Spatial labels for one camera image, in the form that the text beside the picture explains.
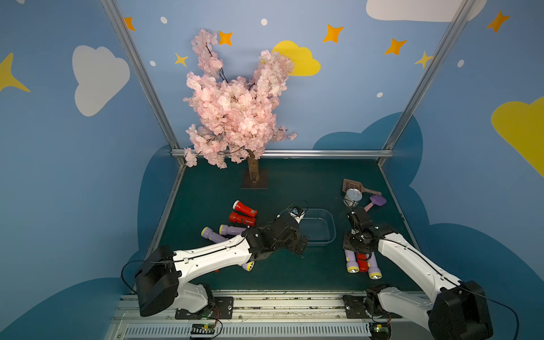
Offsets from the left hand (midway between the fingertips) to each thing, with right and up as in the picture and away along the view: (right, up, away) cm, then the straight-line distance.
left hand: (299, 229), depth 78 cm
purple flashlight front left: (-31, -3, +13) cm, 33 cm away
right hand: (+22, -7, +8) cm, 24 cm away
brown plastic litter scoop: (+31, +16, +33) cm, 48 cm away
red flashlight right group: (+26, -15, +4) cm, 30 cm away
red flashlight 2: (-26, 0, +20) cm, 32 cm away
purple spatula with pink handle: (+42, +9, +26) cm, 50 cm away
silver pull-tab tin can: (+28, +10, +21) cm, 36 cm away
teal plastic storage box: (+12, -3, +20) cm, 23 cm away
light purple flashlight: (-2, +7, -10) cm, 12 cm away
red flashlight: (-26, +6, +20) cm, 34 cm away
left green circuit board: (-35, -34, -5) cm, 49 cm away
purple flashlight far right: (+29, -17, +2) cm, 34 cm away
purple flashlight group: (+21, -15, +4) cm, 26 cm away
